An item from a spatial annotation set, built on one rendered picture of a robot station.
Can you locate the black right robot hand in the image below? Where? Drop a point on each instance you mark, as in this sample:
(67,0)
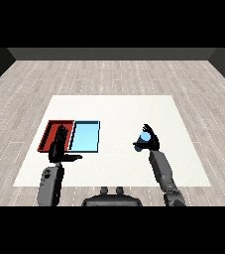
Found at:
(153,140)

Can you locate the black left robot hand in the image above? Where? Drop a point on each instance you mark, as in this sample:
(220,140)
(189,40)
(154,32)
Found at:
(57,149)

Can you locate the light blue shallow open box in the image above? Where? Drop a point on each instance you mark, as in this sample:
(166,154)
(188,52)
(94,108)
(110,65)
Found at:
(85,136)

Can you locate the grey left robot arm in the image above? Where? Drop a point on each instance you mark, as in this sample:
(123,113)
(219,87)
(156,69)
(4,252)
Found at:
(50,185)

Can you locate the small blue can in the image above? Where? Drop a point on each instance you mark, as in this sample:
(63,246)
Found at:
(143,139)

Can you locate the dark grey robot body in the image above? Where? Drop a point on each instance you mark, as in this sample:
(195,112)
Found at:
(112,199)

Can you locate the red shallow open box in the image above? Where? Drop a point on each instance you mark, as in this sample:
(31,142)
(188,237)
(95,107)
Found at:
(51,135)

